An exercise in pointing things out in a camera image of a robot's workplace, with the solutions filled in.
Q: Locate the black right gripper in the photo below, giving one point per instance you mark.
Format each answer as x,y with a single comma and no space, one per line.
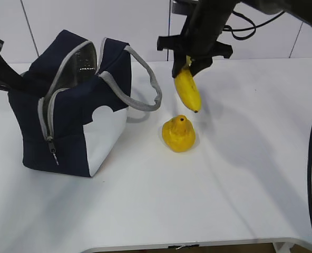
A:
199,42

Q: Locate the yellow banana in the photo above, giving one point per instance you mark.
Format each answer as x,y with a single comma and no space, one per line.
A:
186,88

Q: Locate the yellow pear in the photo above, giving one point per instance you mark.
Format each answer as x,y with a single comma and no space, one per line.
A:
178,134

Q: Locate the navy blue lunch bag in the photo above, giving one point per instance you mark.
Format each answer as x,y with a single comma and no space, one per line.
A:
75,102

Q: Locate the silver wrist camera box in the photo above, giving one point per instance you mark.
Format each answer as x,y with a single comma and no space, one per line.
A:
183,7

